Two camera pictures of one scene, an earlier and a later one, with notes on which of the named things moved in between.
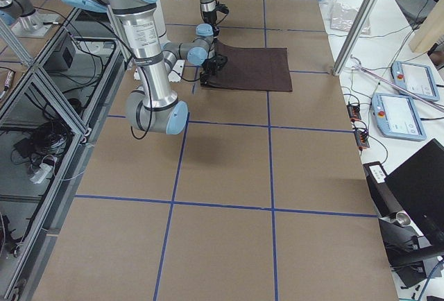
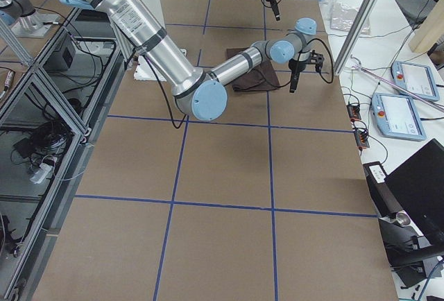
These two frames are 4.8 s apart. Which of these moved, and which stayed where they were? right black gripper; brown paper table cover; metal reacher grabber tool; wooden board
Moved: right black gripper
Stayed: wooden board; metal reacher grabber tool; brown paper table cover
